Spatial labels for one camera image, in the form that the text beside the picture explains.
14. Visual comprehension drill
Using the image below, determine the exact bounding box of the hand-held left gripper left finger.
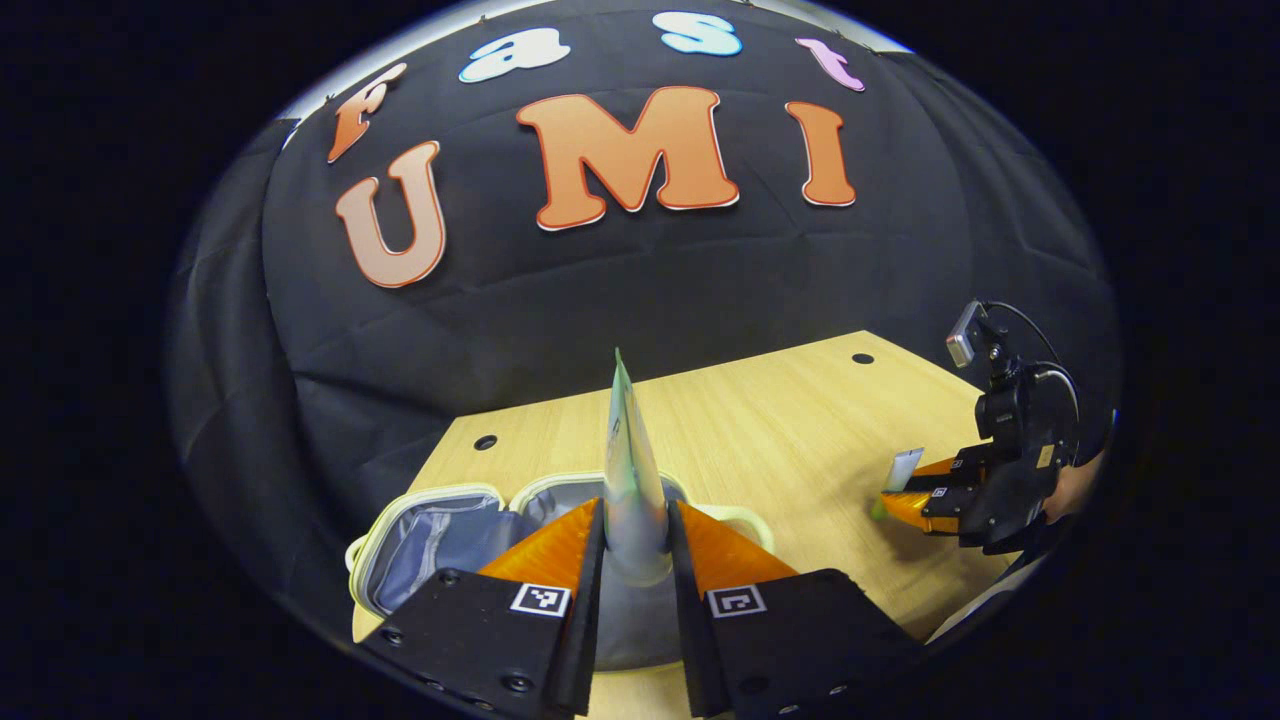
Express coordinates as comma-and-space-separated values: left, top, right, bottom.
358, 497, 608, 720

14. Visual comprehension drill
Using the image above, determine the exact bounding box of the black camera cable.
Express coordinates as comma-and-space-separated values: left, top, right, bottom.
985, 300, 1083, 421

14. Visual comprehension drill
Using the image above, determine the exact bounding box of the small cream suitcase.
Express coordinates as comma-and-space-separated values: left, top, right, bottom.
345, 470, 776, 673

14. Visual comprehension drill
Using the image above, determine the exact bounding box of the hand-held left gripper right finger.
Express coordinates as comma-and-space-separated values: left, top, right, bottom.
668, 500, 926, 720

